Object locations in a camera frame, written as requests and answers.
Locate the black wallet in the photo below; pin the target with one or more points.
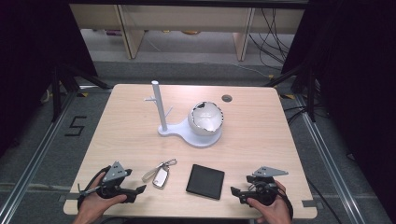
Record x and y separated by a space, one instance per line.
205 182

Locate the aluminium floor rail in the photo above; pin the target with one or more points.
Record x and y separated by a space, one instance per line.
34 158
330 155

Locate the grey table grommet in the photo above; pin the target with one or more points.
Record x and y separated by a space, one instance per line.
227 98

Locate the beige wooden desk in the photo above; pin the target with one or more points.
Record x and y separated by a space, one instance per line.
186 17

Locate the person's right hand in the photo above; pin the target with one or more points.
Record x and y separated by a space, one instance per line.
277 211

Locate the black metal stand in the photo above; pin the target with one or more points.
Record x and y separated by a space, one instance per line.
308 90
63 81

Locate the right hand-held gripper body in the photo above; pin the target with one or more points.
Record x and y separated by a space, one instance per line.
264 188

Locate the person's left hand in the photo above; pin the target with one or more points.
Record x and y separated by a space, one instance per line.
93 202

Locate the white bowl with patterned rim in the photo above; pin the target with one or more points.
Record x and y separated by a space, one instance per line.
206 119

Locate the white stand with pole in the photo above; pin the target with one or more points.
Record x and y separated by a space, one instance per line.
162 109

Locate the dark curtain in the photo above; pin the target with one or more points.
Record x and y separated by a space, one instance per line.
358 77
28 62

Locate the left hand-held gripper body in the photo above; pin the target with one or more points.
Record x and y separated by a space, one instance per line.
114 172

